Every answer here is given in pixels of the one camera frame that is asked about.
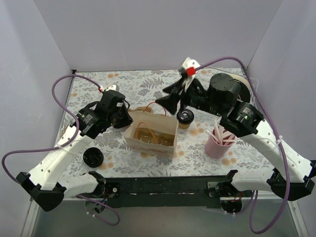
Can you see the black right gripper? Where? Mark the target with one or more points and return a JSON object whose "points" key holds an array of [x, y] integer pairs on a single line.
{"points": [[182, 93]]}

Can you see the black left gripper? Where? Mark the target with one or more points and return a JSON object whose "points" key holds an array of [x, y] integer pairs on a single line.
{"points": [[122, 118]]}

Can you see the black plastic cup lid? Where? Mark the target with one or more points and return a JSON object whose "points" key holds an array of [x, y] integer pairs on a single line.
{"points": [[185, 116]]}

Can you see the single brown paper cup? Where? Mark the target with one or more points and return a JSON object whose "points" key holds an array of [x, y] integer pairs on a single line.
{"points": [[184, 125]]}

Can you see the printed kraft paper bag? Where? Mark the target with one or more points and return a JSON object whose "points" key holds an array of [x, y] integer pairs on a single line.
{"points": [[155, 124]]}

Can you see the single brown pulp cup carrier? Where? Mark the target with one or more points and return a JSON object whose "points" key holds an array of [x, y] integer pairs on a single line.
{"points": [[157, 139]]}

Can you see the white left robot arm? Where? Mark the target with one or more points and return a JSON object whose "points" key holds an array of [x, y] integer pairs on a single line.
{"points": [[44, 182]]}

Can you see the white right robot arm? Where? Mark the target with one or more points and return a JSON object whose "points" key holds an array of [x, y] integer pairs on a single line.
{"points": [[291, 177]]}

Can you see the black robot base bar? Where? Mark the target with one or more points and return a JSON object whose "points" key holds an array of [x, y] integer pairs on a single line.
{"points": [[179, 191]]}

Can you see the stacked brown pulp cup carriers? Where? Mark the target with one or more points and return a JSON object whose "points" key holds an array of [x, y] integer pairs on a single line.
{"points": [[144, 109]]}

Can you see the floral paper table mat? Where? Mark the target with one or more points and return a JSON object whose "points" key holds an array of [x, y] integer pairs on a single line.
{"points": [[142, 88]]}

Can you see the patterned ceramic bowl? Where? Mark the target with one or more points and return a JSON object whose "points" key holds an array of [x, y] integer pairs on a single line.
{"points": [[63, 130]]}

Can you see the stack of black cup lids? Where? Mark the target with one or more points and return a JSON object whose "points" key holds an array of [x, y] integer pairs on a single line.
{"points": [[93, 157]]}

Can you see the cream ceramic plate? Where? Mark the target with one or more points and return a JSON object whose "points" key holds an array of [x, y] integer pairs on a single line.
{"points": [[245, 91]]}

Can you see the pink straw holder cup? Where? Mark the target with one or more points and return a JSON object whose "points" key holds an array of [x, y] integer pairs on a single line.
{"points": [[217, 150]]}

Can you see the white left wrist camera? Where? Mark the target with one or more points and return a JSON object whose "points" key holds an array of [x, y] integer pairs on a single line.
{"points": [[107, 88]]}

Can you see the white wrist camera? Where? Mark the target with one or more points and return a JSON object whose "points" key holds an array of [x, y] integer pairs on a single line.
{"points": [[107, 88], [188, 69]]}

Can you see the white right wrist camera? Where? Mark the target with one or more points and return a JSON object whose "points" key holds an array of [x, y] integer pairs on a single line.
{"points": [[188, 69]]}

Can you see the white wire dish rack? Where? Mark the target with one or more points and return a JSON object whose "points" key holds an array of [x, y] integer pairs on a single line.
{"points": [[217, 70]]}

